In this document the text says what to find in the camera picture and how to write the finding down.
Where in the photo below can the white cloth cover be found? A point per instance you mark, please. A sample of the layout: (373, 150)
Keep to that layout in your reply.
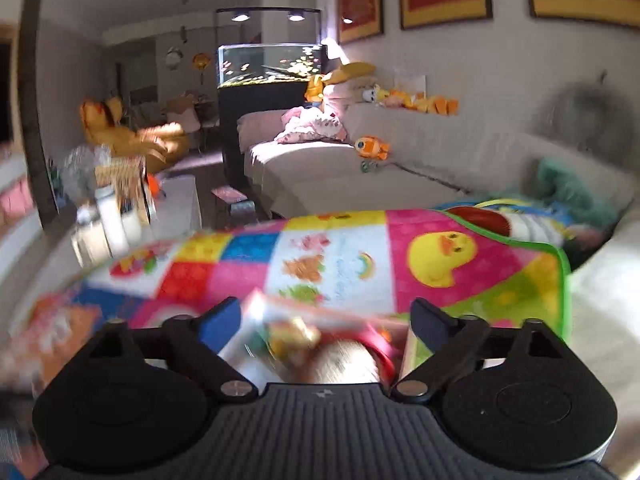
(605, 320)

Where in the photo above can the large clear plastic bag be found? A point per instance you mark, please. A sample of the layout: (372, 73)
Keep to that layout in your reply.
(82, 167)

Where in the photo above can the row of orange plush toys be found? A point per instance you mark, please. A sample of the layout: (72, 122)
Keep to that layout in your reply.
(435, 105)

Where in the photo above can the cream yellow small toy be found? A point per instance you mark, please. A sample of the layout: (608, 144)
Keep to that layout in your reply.
(292, 335)

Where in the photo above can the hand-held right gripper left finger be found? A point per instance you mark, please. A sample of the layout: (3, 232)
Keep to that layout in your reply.
(220, 327)

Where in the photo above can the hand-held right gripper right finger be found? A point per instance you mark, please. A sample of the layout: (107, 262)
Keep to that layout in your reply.
(425, 322)

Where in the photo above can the white duck plush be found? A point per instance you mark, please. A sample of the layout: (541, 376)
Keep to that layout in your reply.
(371, 94)

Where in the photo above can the round wall ornament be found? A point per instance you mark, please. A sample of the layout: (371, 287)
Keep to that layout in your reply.
(173, 57)

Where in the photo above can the printed cardboard box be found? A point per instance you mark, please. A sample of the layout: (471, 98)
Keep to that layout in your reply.
(125, 180)

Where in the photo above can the white low table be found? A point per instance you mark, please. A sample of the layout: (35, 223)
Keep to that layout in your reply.
(180, 205)

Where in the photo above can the white thermos bottle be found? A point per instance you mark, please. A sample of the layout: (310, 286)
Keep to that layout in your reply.
(112, 225)

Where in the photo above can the colourful cartoon play mat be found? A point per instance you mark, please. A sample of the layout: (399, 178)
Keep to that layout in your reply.
(340, 260)

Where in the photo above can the black fish tank cabinet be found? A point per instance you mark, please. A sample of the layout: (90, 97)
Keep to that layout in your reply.
(255, 110)

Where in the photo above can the small orange toy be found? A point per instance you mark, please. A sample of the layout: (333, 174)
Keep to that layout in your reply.
(153, 186)

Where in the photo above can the white jug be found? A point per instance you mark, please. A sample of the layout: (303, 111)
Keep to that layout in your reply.
(87, 240)

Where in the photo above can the brown fuzzy round toy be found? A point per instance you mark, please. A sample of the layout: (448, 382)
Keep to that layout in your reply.
(345, 365)

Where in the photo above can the beige fabric sofa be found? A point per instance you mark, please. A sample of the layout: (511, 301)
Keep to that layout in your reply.
(450, 140)

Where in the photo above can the orange wall lantern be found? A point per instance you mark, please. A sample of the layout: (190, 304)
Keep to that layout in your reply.
(201, 61)

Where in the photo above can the orange fish plush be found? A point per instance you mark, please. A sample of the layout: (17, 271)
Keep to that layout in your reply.
(370, 146)

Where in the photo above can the yellow plush pillow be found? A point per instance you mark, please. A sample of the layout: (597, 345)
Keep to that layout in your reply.
(352, 71)

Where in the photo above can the large yellow plush toy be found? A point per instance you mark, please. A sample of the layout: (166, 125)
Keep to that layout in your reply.
(130, 140)

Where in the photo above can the pink and white plush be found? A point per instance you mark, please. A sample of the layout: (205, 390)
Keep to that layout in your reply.
(310, 122)

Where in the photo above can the narrow red framed picture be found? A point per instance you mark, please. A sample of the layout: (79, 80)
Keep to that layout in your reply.
(357, 0)

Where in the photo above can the glass fish tank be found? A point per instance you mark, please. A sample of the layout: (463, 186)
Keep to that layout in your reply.
(270, 65)

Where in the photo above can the orange yellow plush toy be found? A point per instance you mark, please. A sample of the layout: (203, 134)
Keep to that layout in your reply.
(315, 89)

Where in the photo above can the colourful printed booklet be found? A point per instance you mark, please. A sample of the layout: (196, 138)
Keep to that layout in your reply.
(232, 200)

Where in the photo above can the green and striped plush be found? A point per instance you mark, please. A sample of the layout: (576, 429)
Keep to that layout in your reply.
(570, 190)

